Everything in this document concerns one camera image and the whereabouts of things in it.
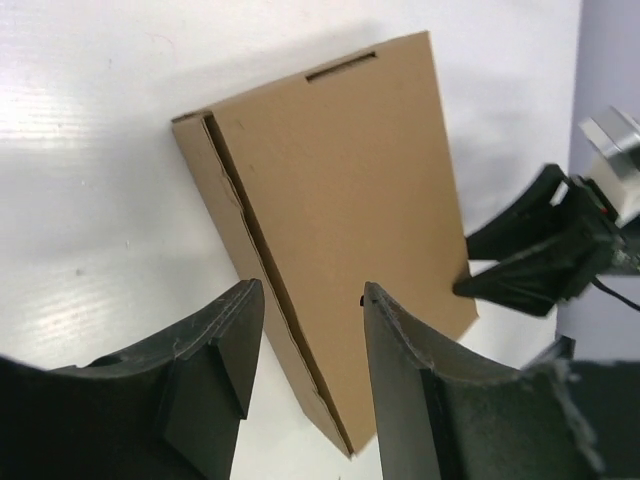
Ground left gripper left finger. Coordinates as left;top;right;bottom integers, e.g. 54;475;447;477
1;279;264;479

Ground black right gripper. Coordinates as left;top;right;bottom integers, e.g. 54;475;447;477
453;164;639;316

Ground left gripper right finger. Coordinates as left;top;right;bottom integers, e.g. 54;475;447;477
362;282;600;479

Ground brown cardboard box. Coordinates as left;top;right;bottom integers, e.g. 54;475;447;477
172;31;477;456

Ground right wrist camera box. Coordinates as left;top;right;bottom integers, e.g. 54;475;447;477
579;106;639;227

